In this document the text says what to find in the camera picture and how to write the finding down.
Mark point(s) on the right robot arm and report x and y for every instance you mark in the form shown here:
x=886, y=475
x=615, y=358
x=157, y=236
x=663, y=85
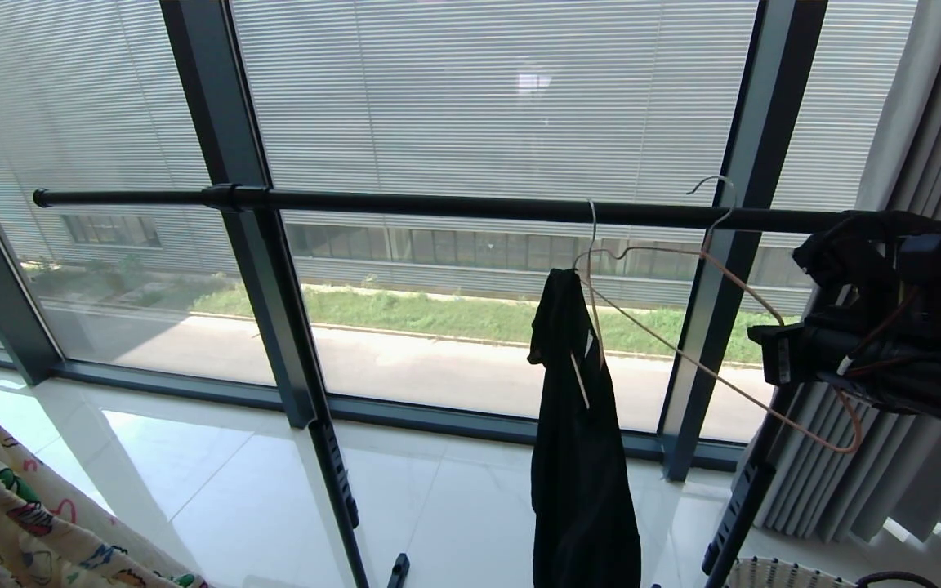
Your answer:
x=928, y=278

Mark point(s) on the black short-sleeved shirt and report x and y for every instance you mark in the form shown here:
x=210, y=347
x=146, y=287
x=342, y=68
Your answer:
x=581, y=490

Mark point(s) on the black clothes rack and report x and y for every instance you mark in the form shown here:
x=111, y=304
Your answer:
x=438, y=204

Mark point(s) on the pink clothes hanger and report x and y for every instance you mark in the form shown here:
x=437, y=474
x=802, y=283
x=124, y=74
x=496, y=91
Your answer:
x=580, y=380
x=707, y=365

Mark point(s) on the window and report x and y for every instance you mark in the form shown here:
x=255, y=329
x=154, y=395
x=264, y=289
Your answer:
x=221, y=98

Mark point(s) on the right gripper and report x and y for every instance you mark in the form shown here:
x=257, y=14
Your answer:
x=805, y=355

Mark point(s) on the white laundry basket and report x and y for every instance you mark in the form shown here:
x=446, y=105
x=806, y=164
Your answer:
x=764, y=576

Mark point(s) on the cream printed garment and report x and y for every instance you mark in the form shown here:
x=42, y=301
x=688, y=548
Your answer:
x=13, y=523

